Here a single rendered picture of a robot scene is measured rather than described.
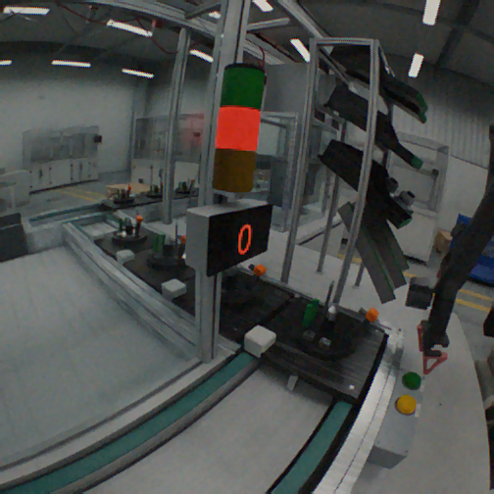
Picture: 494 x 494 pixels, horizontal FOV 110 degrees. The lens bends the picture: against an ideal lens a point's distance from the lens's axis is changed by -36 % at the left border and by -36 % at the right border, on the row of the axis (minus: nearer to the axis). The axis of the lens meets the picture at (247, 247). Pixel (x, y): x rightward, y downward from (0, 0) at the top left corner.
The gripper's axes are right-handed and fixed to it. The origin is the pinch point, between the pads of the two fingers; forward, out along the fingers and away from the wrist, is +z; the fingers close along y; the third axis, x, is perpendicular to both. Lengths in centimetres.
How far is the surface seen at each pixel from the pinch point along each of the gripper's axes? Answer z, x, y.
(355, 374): -9.1, -19.8, 17.8
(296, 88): -98, -60, -106
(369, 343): -9.0, -17.6, 7.2
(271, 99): -93, -78, -111
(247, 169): -44, -36, 27
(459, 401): 7.2, 13.1, 8.8
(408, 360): 4.1, -3.1, -4.7
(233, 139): -47, -37, 28
